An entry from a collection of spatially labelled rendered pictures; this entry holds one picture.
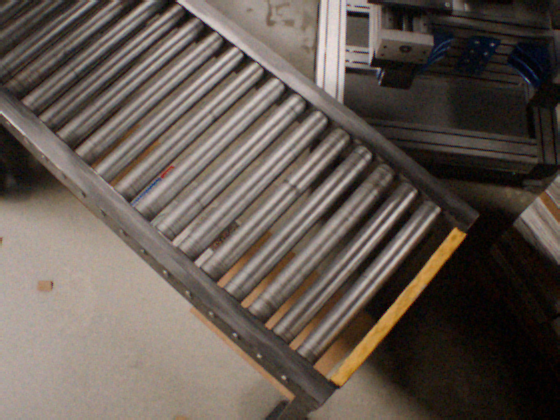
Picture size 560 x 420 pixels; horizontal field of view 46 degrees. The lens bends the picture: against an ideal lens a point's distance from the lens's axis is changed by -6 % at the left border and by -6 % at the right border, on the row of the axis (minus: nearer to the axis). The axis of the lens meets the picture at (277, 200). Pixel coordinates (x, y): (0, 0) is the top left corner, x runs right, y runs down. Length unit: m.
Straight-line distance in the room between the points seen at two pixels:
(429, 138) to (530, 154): 0.35
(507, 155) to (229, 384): 1.16
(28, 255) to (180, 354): 0.61
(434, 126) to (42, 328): 1.43
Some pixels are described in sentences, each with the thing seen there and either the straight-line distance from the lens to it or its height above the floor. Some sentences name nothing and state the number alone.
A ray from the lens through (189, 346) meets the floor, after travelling 2.20.
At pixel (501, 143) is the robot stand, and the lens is 2.37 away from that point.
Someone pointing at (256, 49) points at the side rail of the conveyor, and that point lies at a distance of 1.67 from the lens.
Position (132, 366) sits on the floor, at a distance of 2.20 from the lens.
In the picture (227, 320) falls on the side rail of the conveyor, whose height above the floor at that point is 0.80.
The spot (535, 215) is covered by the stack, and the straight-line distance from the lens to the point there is 1.92.
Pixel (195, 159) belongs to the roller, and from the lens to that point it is 1.52.
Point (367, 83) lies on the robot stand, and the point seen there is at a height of 0.21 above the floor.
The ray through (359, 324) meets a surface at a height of 0.00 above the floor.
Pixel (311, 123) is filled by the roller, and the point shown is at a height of 0.80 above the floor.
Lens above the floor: 2.16
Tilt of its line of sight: 67 degrees down
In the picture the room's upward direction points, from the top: 10 degrees clockwise
